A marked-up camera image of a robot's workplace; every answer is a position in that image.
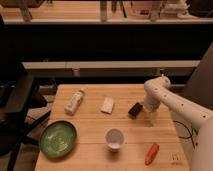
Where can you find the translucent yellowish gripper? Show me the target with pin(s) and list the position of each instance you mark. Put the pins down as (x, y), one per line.
(151, 118)

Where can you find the black eraser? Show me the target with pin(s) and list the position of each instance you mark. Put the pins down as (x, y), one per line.
(135, 109)

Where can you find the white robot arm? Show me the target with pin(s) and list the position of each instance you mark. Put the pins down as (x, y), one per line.
(157, 92)

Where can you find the white sponge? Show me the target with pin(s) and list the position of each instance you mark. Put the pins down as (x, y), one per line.
(107, 106)

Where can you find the orange carrot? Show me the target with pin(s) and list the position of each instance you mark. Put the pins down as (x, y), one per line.
(151, 154)

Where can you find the white cup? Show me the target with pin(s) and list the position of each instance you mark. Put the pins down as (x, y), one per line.
(114, 139)

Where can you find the grey chair back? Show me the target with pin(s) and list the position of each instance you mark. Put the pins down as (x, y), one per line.
(199, 87)

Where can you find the white plastic bottle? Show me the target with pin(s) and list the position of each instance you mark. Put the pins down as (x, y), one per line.
(75, 101)

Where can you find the green plate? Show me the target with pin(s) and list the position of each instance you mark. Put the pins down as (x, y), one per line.
(58, 139)

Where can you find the black office chair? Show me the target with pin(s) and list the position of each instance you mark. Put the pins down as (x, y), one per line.
(19, 91)

